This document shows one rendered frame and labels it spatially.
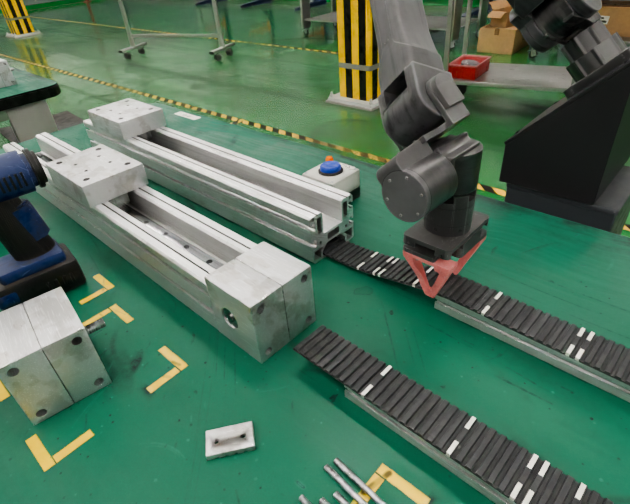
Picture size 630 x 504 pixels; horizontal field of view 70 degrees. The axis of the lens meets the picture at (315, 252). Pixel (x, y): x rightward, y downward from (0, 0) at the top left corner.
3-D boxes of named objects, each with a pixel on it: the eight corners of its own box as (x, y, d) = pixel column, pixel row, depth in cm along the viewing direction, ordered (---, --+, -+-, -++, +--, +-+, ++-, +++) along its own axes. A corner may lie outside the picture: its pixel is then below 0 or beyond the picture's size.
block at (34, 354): (131, 372, 57) (105, 317, 51) (34, 426, 51) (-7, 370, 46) (105, 330, 63) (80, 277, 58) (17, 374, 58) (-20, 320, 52)
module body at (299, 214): (353, 236, 78) (352, 193, 73) (313, 264, 72) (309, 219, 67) (129, 140, 125) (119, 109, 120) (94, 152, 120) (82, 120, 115)
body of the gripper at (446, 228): (401, 246, 57) (403, 193, 52) (443, 212, 62) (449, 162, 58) (448, 265, 53) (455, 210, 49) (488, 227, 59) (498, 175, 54)
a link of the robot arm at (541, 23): (607, 25, 78) (577, 46, 82) (573, -24, 78) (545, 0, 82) (588, 36, 72) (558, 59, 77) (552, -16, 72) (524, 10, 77)
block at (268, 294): (328, 311, 63) (324, 256, 58) (261, 364, 56) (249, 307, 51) (284, 285, 69) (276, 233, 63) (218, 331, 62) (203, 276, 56)
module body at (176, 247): (272, 293, 67) (264, 246, 62) (218, 331, 62) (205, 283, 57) (60, 164, 114) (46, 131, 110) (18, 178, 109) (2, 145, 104)
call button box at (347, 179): (360, 196, 90) (360, 167, 86) (328, 217, 84) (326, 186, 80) (330, 185, 94) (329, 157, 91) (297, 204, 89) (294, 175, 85)
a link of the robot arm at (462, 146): (494, 134, 50) (448, 124, 53) (461, 154, 46) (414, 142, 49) (485, 190, 54) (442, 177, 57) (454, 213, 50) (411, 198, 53)
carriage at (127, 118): (170, 136, 109) (162, 108, 105) (128, 151, 102) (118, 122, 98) (137, 123, 118) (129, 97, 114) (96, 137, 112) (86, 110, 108)
